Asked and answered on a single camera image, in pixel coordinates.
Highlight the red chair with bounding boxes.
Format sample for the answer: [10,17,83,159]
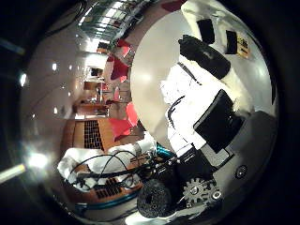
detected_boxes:
[107,116,135,143]
[126,101,140,127]
[109,55,131,83]

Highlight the wooden cabinet with dark grid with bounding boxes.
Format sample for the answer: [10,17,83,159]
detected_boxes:
[62,117,117,152]

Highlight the black cable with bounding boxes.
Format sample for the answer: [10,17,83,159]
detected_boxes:
[68,149,165,189]

